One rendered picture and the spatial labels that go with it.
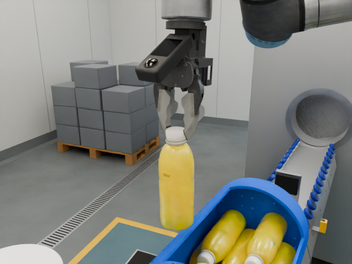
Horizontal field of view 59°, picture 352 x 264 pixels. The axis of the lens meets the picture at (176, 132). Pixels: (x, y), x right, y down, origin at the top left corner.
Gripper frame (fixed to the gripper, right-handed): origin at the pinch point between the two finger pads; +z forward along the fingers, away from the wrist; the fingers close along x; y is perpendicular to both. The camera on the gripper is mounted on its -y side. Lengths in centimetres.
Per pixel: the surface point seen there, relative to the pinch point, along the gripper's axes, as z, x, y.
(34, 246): 42, 44, -3
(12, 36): -19, 361, 195
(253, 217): 32.3, -7.9, 33.1
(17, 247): 42, 49, -6
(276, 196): 21.1, -14.5, 27.4
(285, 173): 33, -8, 74
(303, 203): 48, -15, 82
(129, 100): 50, 205, 233
